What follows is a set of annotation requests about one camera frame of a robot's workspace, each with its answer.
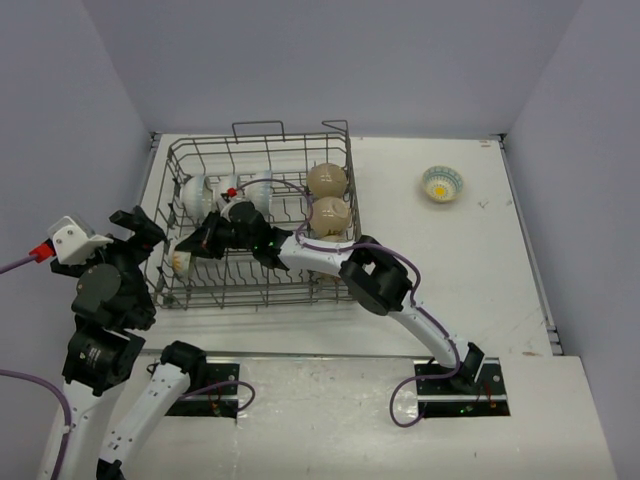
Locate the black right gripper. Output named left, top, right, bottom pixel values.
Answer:
left=178, top=209, right=258, bottom=260

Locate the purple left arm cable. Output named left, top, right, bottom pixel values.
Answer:
left=0, top=242, right=74, bottom=476

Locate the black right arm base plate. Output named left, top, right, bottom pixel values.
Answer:
left=414, top=358, right=510, bottom=419

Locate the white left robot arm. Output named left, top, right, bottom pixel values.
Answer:
left=38, top=206, right=208, bottom=479

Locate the white blue bowl middle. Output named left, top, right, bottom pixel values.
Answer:
left=214, top=174, right=242, bottom=209

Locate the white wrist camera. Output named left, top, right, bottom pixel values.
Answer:
left=217, top=195, right=247, bottom=215
left=47, top=215, right=114, bottom=266

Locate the beige bowl near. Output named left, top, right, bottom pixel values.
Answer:
left=318, top=234, right=349, bottom=244

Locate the grey wire dish rack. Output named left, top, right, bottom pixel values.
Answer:
left=143, top=120, right=361, bottom=310

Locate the white blue bowl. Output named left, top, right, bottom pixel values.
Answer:
left=245, top=170, right=272, bottom=218
left=214, top=174, right=242, bottom=209
left=180, top=175, right=213, bottom=218

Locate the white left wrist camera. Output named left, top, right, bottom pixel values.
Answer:
left=47, top=215, right=114, bottom=266

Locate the beige bowl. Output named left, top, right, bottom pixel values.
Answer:
left=309, top=197, right=351, bottom=237
left=306, top=163, right=348, bottom=198
left=318, top=234, right=349, bottom=244

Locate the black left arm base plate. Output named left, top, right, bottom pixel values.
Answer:
left=166, top=362, right=240, bottom=419

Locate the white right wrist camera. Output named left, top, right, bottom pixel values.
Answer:
left=217, top=195, right=247, bottom=215

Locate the white blue bowl left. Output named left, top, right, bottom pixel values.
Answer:
left=180, top=175, right=213, bottom=218

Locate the yellow green patterned bowl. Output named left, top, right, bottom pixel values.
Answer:
left=421, top=165, right=464, bottom=203

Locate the beige bowl far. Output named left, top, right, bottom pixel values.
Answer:
left=306, top=163, right=348, bottom=198

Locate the cream floral patterned bowl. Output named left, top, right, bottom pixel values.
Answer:
left=168, top=239, right=194, bottom=280

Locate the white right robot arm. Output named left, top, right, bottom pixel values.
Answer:
left=174, top=201, right=485, bottom=393

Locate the beige bowl middle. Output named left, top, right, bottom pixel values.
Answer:
left=309, top=197, right=351, bottom=237

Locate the white blue bowl right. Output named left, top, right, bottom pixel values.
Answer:
left=245, top=170, right=272, bottom=218

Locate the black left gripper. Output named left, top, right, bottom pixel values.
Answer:
left=53, top=204, right=165, bottom=319

